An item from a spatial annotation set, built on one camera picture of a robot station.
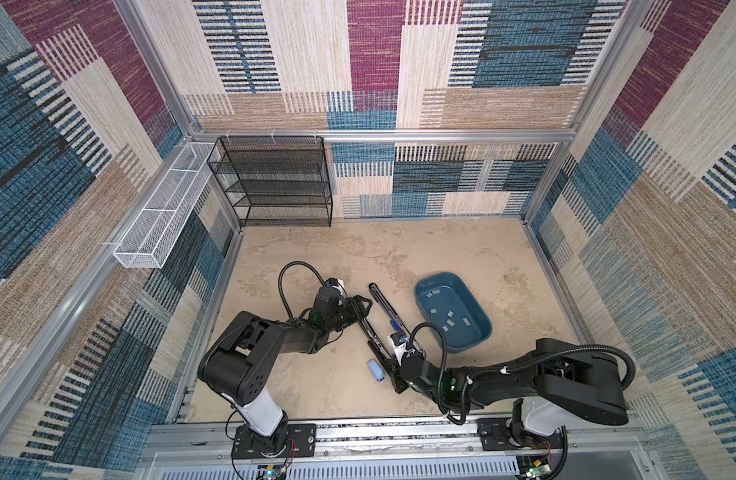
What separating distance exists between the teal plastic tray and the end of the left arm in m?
0.19

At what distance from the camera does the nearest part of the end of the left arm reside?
2.48ft

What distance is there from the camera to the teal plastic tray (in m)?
0.91
